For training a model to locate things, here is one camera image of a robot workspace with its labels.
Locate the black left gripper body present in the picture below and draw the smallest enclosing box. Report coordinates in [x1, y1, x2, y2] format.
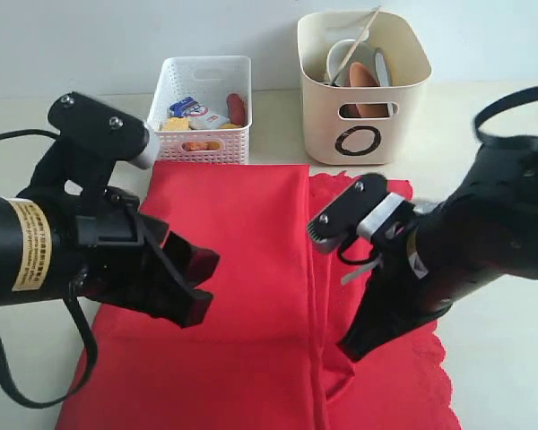
[44, 187, 169, 309]

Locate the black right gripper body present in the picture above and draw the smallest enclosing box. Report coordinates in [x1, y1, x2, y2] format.
[362, 201, 500, 323]

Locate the red table cloth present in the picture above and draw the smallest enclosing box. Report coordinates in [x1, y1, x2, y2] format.
[56, 161, 460, 429]

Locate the yellow cheese wedge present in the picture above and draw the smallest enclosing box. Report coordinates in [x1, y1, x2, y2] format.
[161, 116, 191, 132]

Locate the yellow lemon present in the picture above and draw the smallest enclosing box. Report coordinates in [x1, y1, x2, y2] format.
[219, 123, 242, 130]

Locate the blue white milk carton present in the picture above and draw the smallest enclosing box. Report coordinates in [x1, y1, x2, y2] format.
[169, 97, 230, 130]

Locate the red sausage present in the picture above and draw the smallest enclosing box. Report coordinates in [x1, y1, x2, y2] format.
[226, 93, 247, 126]

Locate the silver table knife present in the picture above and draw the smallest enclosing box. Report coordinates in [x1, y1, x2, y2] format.
[372, 47, 395, 116]

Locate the brown clay plate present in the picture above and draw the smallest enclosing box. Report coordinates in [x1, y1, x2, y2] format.
[341, 62, 388, 118]

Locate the white floral ceramic bowl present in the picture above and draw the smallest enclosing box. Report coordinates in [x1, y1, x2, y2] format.
[324, 39, 377, 86]

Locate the wooden chopstick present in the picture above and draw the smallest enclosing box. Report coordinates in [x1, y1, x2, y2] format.
[330, 5, 382, 86]

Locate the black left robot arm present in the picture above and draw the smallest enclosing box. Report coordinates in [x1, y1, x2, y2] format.
[0, 187, 220, 328]

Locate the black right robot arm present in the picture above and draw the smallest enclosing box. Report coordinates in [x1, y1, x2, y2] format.
[338, 136, 538, 362]

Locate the cream plastic bin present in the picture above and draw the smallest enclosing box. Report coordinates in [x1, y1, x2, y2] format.
[297, 11, 432, 165]

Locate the white perforated plastic basket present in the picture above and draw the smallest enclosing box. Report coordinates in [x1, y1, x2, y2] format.
[147, 56, 252, 164]

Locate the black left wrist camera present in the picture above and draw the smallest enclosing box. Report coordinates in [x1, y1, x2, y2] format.
[19, 91, 161, 216]

